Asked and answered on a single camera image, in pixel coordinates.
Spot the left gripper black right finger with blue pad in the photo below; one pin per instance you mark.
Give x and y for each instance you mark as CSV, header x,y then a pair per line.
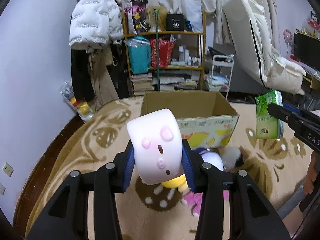
x,y
251,214

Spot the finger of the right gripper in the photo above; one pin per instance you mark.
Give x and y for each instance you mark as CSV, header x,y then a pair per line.
x,y
288,114

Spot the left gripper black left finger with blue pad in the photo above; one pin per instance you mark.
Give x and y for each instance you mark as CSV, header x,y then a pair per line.
x,y
66,213

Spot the green tissue pack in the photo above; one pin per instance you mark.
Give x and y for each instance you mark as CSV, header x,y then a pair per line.
x,y
268,127

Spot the person's right hand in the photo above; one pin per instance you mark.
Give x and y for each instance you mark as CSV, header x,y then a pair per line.
x,y
310,176

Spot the beige brown patterned rug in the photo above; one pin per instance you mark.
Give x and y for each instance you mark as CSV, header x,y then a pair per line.
x,y
154,212

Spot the white black fluffy plush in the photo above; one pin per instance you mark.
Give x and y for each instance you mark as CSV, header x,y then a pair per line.
x,y
231,157

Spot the pink fluffy plush toy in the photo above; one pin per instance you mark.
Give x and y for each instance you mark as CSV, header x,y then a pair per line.
x,y
194,200

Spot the purple white plush doll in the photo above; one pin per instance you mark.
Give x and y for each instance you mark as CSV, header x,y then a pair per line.
x,y
210,157

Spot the yellow round plush toy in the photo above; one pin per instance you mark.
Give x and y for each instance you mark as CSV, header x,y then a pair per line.
x,y
179,183

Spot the white metal cart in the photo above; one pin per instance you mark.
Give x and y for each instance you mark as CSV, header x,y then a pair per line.
x,y
219,77

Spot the white folded mattress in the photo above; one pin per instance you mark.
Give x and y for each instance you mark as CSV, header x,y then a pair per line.
x,y
253,47

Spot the cardboard box yellow print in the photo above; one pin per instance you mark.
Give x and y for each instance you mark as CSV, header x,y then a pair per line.
x,y
206,119

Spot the plastic bag with snacks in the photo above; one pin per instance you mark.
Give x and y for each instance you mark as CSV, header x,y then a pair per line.
x,y
81,107

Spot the beige hanging coat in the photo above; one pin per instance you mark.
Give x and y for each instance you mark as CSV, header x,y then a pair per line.
x,y
101,81

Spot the red gift bag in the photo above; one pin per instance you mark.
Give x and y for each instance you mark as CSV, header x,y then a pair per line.
x,y
165,51

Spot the wooden shelf unit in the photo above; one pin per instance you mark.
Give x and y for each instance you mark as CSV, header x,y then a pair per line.
x,y
201,49

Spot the black box with 40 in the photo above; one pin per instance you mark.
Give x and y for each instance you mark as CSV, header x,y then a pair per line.
x,y
175,22

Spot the green pole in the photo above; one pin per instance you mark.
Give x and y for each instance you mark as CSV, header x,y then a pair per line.
x,y
157,49

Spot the stack of books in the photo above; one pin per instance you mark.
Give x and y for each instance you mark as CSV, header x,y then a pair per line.
x,y
142,83

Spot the teal storage bag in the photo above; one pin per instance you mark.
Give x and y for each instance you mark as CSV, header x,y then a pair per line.
x,y
139,54

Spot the white puffer jacket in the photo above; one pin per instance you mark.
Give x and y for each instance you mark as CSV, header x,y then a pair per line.
x,y
95,24

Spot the wall power socket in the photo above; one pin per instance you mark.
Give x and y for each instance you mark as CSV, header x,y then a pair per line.
x,y
7,169

